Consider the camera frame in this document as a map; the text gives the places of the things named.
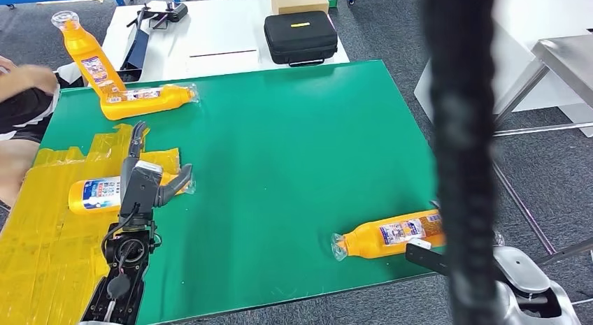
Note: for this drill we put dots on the person's hand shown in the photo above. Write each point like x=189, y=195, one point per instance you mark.
x=32, y=80
x=6, y=65

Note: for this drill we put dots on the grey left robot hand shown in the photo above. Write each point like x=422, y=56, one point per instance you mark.
x=173, y=186

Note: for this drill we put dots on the orange bottle clear cap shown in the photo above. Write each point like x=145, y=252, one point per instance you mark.
x=81, y=45
x=76, y=200
x=139, y=111
x=366, y=242

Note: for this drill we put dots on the person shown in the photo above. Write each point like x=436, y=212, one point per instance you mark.
x=18, y=114

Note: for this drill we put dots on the navy blue bar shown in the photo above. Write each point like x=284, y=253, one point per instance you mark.
x=137, y=49

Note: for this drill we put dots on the green table mat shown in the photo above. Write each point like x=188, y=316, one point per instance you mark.
x=287, y=151

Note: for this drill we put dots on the yellow tape patch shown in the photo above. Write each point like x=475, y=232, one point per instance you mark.
x=41, y=258

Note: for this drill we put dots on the white table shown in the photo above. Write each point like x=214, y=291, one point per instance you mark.
x=213, y=26

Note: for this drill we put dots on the black carrying case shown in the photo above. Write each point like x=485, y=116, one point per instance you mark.
x=300, y=40

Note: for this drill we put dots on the cardboard box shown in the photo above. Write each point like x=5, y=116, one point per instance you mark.
x=299, y=1

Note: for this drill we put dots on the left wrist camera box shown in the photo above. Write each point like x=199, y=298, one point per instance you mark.
x=141, y=193

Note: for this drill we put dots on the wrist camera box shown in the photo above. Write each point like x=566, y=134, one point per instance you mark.
x=141, y=193
x=426, y=258

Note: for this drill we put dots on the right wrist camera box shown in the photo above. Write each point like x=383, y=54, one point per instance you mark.
x=426, y=258

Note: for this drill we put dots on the steel table frame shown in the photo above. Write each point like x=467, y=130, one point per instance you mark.
x=565, y=54

